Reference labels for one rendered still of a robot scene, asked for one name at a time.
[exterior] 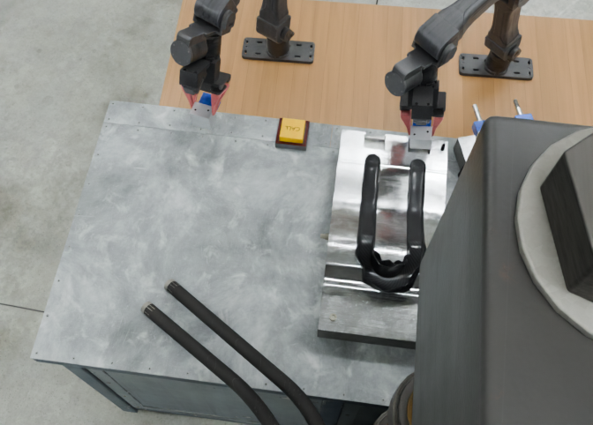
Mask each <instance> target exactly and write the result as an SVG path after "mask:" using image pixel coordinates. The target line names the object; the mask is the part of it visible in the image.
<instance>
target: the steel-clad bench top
mask: <svg viewBox="0 0 593 425"><path fill-rule="evenodd" d="M190 112H191V109H189V108H174V107H166V106H158V105H150V104H142V103H134V102H126V101H110V102H109V107H108V110H107V113H106V115H105V119H104V122H103V125H102V127H101V133H100V136H99V138H98V141H97V144H96V147H95V150H94V155H93V158H92V161H91V164H90V167H89V169H88V173H87V176H86V180H85V183H84V187H83V190H82V192H81V195H80V198H79V203H78V206H77V209H76V212H75V215H74V218H73V221H72V224H71V229H70V232H69V234H68V237H67V241H66V244H65V246H64V251H63V255H62V257H61V260H60V263H59V266H58V269H57V272H56V277H55V280H54V283H53V286H52V288H51V291H50V295H49V299H48V302H47V305H46V309H45V311H44V314H43V317H42V320H41V325H40V328H39V331H38V334H37V337H36V340H35V342H34V348H33V351H32V353H31V356H30V358H32V359H38V360H45V361H52V362H64V363H70V364H78V365H84V366H91V367H97V368H104V369H116V370H123V371H130V372H137V373H143V374H149V375H156V376H163V377H175V378H182V379H189V380H195V381H202V382H208V383H216V384H225V383H224V382H223V381H222V380H221V379H220V378H219V377H217V376H216V375H215V374H214V373H213V372H212V371H210V370H209V369H208V368H207V367H206V366H204V365H203V364H202V363H201V362H200V361H198V360H197V359H196V358H195V357H194V356H193V355H191V354H190V353H189V352H188V351H187V350H185V349H184V348H183V347H182V346H181V345H179V344H178V343H177V342H176V341H175V340H174V339H172V338H171V337H170V336H169V335H168V334H167V333H166V332H165V331H164V330H162V329H161V328H160V327H159V326H158V325H157V324H155V323H154V322H153V321H152V320H151V319H149V318H148V317H147V316H146V315H145V314H144V313H142V312H141V307H142V305H143V304H144V303H145V302H151V303H152V304H154V305H155V306H156V307H157V308H158V309H160V310H161V311H162V312H163V313H164V314H166V315H167V316H168V317H169V318H171V319H172V320H173V321H174V322H175V323H177V324H178V325H179V326H180V327H182V328H183V329H184V330H185V331H186V332H188V333H189V334H190V335H191V336H192V337H193V338H194V339H195V340H197V341H198V342H199V343H200V344H201V345H202V346H204V347H205V348H206V349H207V350H209V351H210V352H211V353H212V354H214V355H215V356H216V357H217V358H218V359H219V360H221V361H222V362H223V363H224V364H226V365H227V366H228V367H229V368H230V369H232V370H233V371H234V372H235V373H237V374H238V375H239V376H240V377H241V378H242V379H243V380H244V381H245V382H246V383H247V384H248V385H249V386H250V387H251V388H254V389H261V390H268V391H280V392H283V391H281V390H280V389H279V388H278V387H277V386H276V385H275V384H273V383H272V382H271V381H270V380H269V379H268V378H267V377H265V376H264V375H263V374H262V373H261V372H259V371H258V370H257V369H256V368H255V367H254V366H252V365H251V364H250V363H249V362H248V361H247V360H245V358H244V357H243V356H242V355H240V354H239V353H238V352H237V351H236V350H235V349H234V348H232V347H231V346H230V345H229V344H228V343H226V342H225V341H224V340H223V339H222V338H221V337H219V336H218V335H217V334H216V333H215V332H214V331H212V330H211V329H210V328H209V327H208V326H207V325H205V324H204V323H203V322H202V321H201V320H200V319H198V318H197V317H196V316H195V315H194V314H193V313H191V312H190V311H189V310H188V309H187V308H185V306H184V305H183V304H182V303H181V302H179V301H178V300H177V299H176V298H175V297H174V296H173V295H171V294H170V293H169V292H168V291H167V290H166V289H165V288H164V285H165V283H166V281H167V280H170V279H173V280H175V281H176V282H177V283H178V284H179V285H181V286H182V287H183V288H184V289H186V290H187V291H188V292H189V293H190V294H191V295H193V296H194V297H195V298H196V299H197V300H199V301H200V302H201V303H202V304H204V305H205V306H206V307H207V308H208V309H210V310H211V311H212V312H213V313H214V314H215V315H216V316H217V317H218V318H220V319H221V320H222V321H223V322H224V323H225V324H227V325H228V326H229V327H230V328H231V329H233V330H234V331H235V332H236V333H237V334H239V335H240V336H241V337H242V338H243V339H245V340H246V341H247V342H248V343H249V344H251V345H252V346H253V347H254V348H255V349H257V350H258V351H259V352H260V353H261V354H263V355H264V356H265V357H266V358H267V359H268V360H269V361H270V362H271V363H273V364H274V365H275V366H276V367H277V368H278V369H280V370H281V371H282V372H283V373H284V374H286V375H287V376H288V377H289V378H290V379H291V380H293V381H294V382H295V383H296V384H297V385H298V386H299V387H300V388H301V389H302V390H303V391H304V393H305V394H306V395H307V396H313V397H321V398H327V399H339V400H346V401H353V402H359V403H366V404H373V405H380V406H389V404H390V401H391V399H392V397H393V396H394V393H395V391H396V390H397V388H398V387H399V385H400V384H401V383H402V381H403V380H404V379H405V378H406V377H407V376H408V375H410V374H411V373H413V372H415V355H416V350H415V349H408V348H401V347H388V346H381V345H374V344H367V343H361V342H354V341H347V340H339V339H327V338H320V337H317V335H318V327H319V313H320V305H321V297H322V290H323V282H324V275H325V267H326V259H327V245H328V240H325V239H322V238H320V234H325V233H327V234H329V230H330V223H331V216H332V209H333V201H334V187H335V179H336V172H337V165H338V157H339V150H340V143H341V134H342V130H357V131H365V132H366V133H365V135H369V136H377V137H384V136H385V134H389V135H397V136H406V137H410V135H409V134H408V133H406V132H398V131H390V130H374V129H366V128H357V127H349V126H341V125H332V124H325V123H310V128H309V134H308V140H307V146H306V151H303V150H295V149H287V148H279V147H275V140H276V134H277V130H278V124H279V119H278V118H270V117H262V116H246V115H238V114H230V113H222V112H216V118H217V120H216V122H215V124H214V127H213V129H212V130H207V129H203V128H200V127H197V126H194V125H192V122H191V117H190ZM332 129H333V131H332ZM331 136H332V138H331ZM330 143H331V145H330Z"/></svg>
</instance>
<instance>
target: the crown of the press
mask: <svg viewBox="0 0 593 425"><path fill-rule="evenodd" d="M411 425H593V126H588V125H580V124H571V123H555V122H547V121H538V120H530V119H522V118H514V117H505V116H490V117H488V118H487V119H486V120H485V121H484V123H483V125H482V127H481V129H480V131H479V133H478V135H477V139H476V141H475V143H474V145H473V147H472V149H471V151H470V153H469V157H468V158H467V160H466V162H465V165H464V167H463V169H462V172H461V174H460V176H459V178H458V181H457V183H456V185H455V186H454V190H453V192H452V194H451V197H450V198H449V200H448V202H447V206H446V208H445V210H444V212H443V214H442V216H441V218H440V220H439V224H438V226H437V227H436V230H435V232H434V234H433V236H432V239H431V241H430V243H429V245H428V248H427V250H426V252H425V253H424V257H423V259H422V261H421V264H420V272H419V289H418V305H417V338H416V355H415V372H414V390H413V407H412V423H411Z"/></svg>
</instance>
